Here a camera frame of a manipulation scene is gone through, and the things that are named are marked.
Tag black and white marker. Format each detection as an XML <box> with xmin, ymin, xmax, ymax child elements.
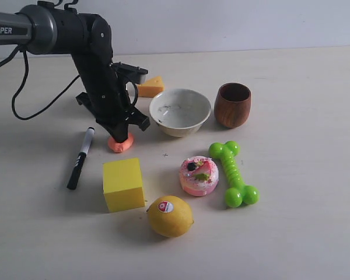
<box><xmin>66</xmin><ymin>127</ymin><xmax>95</xmax><ymax>190</ymax></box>

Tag yellow cheese wedge toy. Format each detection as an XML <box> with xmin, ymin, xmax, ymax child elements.
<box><xmin>137</xmin><ymin>76</ymin><xmax>165</xmax><ymax>98</ymax></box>

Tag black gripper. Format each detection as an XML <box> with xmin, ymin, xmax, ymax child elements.
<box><xmin>76</xmin><ymin>92</ymin><xmax>150</xmax><ymax>143</ymax></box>

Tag white ceramic bowl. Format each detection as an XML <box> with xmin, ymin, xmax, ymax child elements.
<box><xmin>149</xmin><ymin>89</ymin><xmax>212</xmax><ymax>138</ymax></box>

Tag yellow foam cube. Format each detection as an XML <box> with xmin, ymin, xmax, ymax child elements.
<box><xmin>103</xmin><ymin>157</ymin><xmax>145</xmax><ymax>213</ymax></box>

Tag yellow lemon with sticker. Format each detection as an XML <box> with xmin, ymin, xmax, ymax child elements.
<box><xmin>146</xmin><ymin>195</ymin><xmax>194</xmax><ymax>238</ymax></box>

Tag brown wooden cup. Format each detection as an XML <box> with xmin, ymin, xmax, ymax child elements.
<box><xmin>214</xmin><ymin>82</ymin><xmax>251</xmax><ymax>128</ymax></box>

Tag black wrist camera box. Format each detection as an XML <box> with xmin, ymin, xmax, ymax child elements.
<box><xmin>110</xmin><ymin>62</ymin><xmax>149</xmax><ymax>85</ymax></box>

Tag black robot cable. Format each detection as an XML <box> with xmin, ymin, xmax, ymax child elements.
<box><xmin>0</xmin><ymin>46</ymin><xmax>82</xmax><ymax>121</ymax></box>

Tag orange clay lump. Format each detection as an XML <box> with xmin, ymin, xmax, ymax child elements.
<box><xmin>107</xmin><ymin>132</ymin><xmax>134</xmax><ymax>153</ymax></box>

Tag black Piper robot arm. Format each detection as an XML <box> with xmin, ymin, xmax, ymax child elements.
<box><xmin>0</xmin><ymin>1</ymin><xmax>150</xmax><ymax>143</ymax></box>

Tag green bone dog toy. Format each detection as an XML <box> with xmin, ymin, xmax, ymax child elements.
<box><xmin>208</xmin><ymin>141</ymin><xmax>260</xmax><ymax>208</ymax></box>

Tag pink toy cake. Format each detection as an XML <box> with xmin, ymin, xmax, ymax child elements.
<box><xmin>178</xmin><ymin>156</ymin><xmax>219</xmax><ymax>197</ymax></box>

